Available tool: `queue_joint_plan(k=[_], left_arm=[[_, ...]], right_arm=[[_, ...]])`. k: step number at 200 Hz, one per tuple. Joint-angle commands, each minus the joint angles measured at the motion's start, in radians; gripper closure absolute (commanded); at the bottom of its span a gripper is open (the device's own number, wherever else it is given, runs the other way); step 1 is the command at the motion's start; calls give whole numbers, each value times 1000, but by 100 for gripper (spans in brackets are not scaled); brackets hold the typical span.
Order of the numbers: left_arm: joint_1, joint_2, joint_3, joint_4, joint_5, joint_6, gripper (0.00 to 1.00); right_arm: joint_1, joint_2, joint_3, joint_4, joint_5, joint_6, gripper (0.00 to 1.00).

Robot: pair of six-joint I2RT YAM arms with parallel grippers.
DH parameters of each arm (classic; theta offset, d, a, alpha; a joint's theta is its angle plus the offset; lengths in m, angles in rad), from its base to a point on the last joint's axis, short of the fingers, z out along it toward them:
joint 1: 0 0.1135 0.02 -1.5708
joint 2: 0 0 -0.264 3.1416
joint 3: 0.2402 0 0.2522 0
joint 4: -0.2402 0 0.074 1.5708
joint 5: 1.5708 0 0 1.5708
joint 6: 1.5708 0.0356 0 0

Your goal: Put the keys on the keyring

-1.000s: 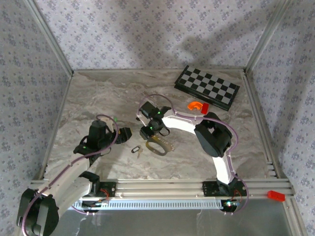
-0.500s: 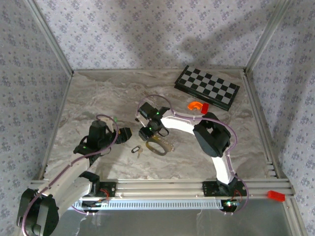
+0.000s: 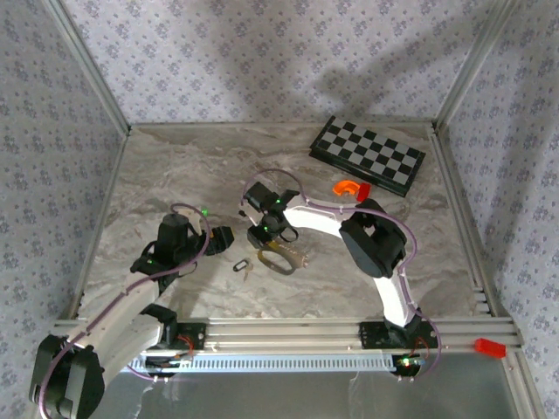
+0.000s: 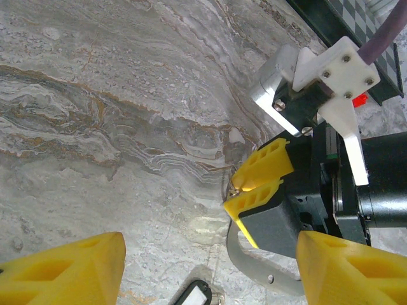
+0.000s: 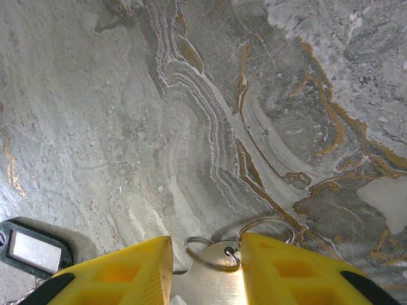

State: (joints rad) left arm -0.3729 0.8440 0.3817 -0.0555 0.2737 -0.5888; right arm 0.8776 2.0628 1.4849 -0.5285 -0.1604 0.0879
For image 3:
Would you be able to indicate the key with black tag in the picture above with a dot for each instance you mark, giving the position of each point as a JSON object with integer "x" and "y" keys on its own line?
{"x": 247, "y": 275}

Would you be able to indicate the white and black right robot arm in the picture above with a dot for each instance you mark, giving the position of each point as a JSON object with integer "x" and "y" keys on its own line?
{"x": 371, "y": 244}

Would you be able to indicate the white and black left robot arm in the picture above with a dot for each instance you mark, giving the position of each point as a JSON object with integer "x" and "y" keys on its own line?
{"x": 131, "y": 338}

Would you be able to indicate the orange curved plastic block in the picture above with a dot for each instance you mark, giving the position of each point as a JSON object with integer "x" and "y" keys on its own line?
{"x": 338, "y": 188}

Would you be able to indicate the small red toy brick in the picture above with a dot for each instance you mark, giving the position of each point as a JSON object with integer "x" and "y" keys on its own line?
{"x": 364, "y": 191}

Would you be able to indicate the black and grey chessboard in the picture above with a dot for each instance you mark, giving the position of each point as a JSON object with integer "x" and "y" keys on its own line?
{"x": 367, "y": 150}

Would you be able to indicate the grey metal panel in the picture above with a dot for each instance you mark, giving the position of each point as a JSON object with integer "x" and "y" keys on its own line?
{"x": 262, "y": 399}

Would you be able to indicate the long red plastic block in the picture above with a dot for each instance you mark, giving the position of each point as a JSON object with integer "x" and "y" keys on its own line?
{"x": 491, "y": 348}

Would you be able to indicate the aluminium side rail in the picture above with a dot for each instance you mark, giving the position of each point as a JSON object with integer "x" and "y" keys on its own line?
{"x": 463, "y": 218}
{"x": 98, "y": 218}

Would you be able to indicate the aluminium frame rail with slots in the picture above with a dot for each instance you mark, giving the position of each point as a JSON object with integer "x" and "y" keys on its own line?
{"x": 284, "y": 336}

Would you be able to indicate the thin aluminium wall rail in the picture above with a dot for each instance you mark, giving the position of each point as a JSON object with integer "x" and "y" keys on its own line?
{"x": 218, "y": 125}

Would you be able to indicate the aluminium corner post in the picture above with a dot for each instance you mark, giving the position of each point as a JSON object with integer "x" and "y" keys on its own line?
{"x": 88, "y": 65}
{"x": 471, "y": 65}

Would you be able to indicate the short aluminium frame post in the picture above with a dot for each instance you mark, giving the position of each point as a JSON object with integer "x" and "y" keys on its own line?
{"x": 522, "y": 384}

